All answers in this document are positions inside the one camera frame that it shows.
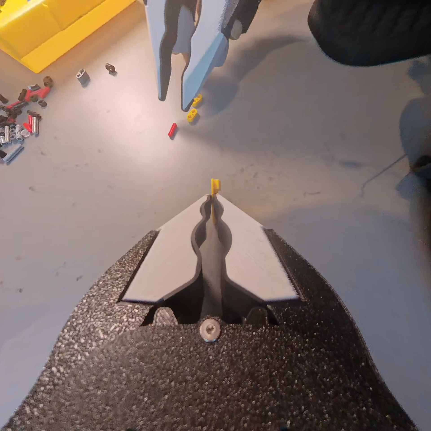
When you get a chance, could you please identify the pile of black red pieces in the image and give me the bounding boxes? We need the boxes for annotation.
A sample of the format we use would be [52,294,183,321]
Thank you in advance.
[0,76,54,165]

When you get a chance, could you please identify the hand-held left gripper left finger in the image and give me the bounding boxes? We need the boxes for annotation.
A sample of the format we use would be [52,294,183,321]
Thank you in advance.
[121,195,213,303]

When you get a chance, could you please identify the grey desk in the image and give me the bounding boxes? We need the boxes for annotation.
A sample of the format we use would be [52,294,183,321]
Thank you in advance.
[0,0,431,431]

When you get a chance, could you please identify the person's right forearm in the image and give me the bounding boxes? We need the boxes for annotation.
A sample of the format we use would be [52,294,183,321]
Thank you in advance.
[308,0,431,67]

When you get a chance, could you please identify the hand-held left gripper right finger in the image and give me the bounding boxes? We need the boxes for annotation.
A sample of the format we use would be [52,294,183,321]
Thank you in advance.
[215,195,299,302]

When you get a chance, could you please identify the yellow storage bin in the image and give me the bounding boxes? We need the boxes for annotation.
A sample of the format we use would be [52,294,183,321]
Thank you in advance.
[0,0,137,74]

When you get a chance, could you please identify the long yellow brick beam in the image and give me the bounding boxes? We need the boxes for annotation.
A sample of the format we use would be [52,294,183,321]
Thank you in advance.
[210,178,222,224]

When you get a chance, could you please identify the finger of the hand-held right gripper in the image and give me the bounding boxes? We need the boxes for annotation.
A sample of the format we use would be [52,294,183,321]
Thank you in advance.
[145,0,183,101]
[181,0,230,112]

